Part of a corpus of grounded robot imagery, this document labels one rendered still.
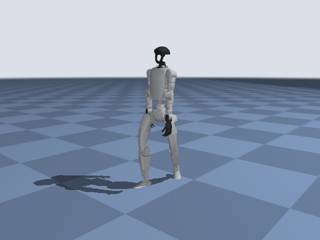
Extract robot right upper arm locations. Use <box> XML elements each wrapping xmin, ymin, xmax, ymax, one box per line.
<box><xmin>145</xmin><ymin>69</ymin><xmax>151</xmax><ymax>96</ymax></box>

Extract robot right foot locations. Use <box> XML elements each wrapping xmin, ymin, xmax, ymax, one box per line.
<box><xmin>133</xmin><ymin>180</ymin><xmax>152</xmax><ymax>189</ymax></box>

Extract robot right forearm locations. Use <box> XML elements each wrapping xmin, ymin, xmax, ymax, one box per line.
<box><xmin>145</xmin><ymin>95</ymin><xmax>152</xmax><ymax>113</ymax></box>

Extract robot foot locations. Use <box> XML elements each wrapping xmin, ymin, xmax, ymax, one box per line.
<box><xmin>173</xmin><ymin>165</ymin><xmax>181</xmax><ymax>180</ymax></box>
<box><xmin>133</xmin><ymin>180</ymin><xmax>152</xmax><ymax>189</ymax></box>

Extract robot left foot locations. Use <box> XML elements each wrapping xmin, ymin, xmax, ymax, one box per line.
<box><xmin>173</xmin><ymin>165</ymin><xmax>181</xmax><ymax>180</ymax></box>

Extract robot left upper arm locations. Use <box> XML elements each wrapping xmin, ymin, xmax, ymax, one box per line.
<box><xmin>164</xmin><ymin>69</ymin><xmax>177</xmax><ymax>100</ymax></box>

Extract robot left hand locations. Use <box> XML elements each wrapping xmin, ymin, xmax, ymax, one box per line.
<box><xmin>161</xmin><ymin>114</ymin><xmax>172</xmax><ymax>137</ymax></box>

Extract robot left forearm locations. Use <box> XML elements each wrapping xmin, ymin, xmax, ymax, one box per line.
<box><xmin>165</xmin><ymin>92</ymin><xmax>174</xmax><ymax>120</ymax></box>

